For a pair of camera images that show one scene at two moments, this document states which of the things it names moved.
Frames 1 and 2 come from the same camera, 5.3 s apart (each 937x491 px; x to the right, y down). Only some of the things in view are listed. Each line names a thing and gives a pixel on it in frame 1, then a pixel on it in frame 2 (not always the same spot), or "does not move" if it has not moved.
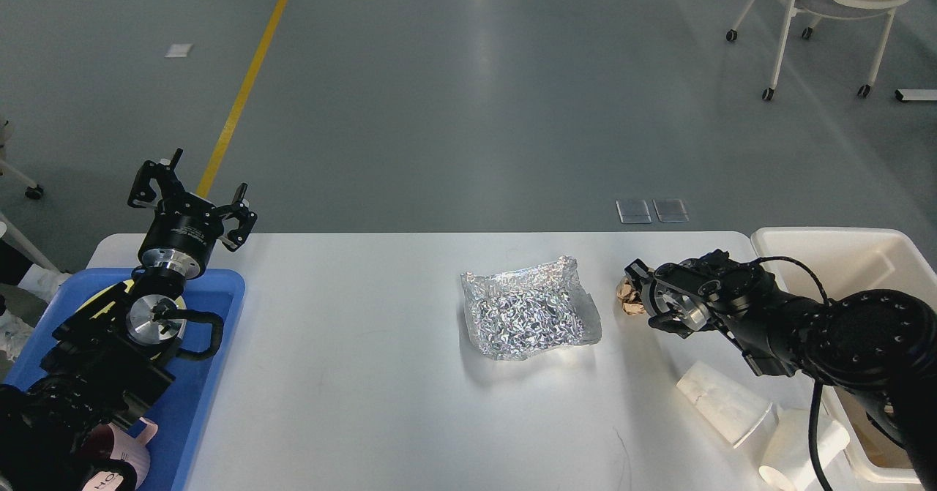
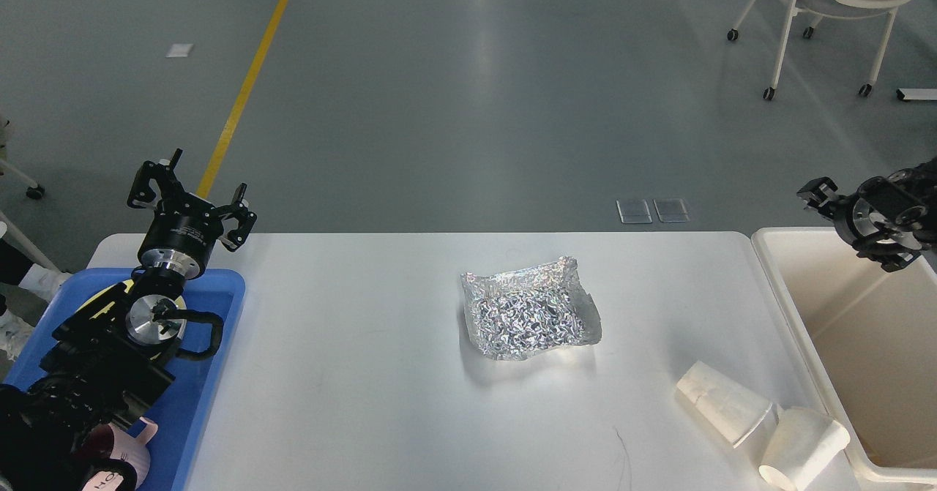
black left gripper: [183, 234] does not move
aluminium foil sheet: [523, 312] does not move
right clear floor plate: [670, 211] does not move
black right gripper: [692, 290] -> [819, 194]
